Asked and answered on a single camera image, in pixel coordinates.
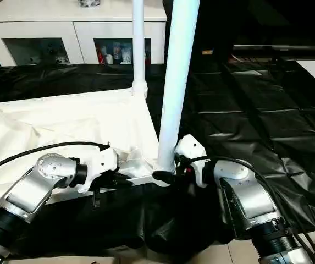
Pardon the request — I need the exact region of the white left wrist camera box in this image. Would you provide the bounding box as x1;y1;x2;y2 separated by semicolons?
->
77;145;120;194

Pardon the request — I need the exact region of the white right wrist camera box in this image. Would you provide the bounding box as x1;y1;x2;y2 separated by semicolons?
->
173;134;208;178

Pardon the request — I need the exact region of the white cabinet with glass doors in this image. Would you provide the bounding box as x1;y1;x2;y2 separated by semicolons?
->
0;0;168;66

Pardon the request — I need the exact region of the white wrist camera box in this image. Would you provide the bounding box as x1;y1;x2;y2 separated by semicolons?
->
173;134;208;178
77;145;120;194

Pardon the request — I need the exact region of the black plastic mat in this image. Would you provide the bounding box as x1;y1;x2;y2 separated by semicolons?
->
0;58;315;256

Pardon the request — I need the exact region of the tall clear bottle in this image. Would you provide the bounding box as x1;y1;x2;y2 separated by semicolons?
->
114;43;123;65

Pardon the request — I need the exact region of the small dark grey bundle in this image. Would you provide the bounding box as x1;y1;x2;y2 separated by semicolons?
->
80;0;101;8

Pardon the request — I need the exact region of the white plastic table leg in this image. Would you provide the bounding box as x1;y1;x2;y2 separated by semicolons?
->
154;0;201;173
131;0;149;99

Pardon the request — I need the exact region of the white plastic table top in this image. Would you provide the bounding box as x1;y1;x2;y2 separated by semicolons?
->
0;88;175;213

